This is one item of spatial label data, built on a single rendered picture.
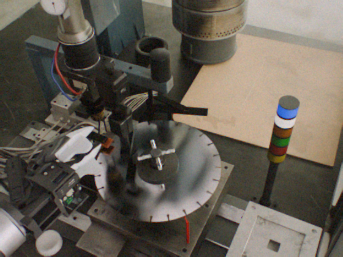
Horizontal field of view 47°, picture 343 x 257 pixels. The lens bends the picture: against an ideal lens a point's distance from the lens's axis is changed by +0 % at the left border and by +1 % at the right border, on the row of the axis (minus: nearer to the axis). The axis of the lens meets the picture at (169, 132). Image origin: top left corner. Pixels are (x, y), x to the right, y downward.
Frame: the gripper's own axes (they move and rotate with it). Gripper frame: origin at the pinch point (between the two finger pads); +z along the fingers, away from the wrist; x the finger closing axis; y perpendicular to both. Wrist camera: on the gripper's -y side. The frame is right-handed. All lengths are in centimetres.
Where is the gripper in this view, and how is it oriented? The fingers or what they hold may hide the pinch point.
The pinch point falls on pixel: (89, 138)
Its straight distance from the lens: 76.7
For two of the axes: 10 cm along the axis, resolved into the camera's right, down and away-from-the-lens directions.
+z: 5.9, -6.2, 5.2
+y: 7.9, 2.9, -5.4
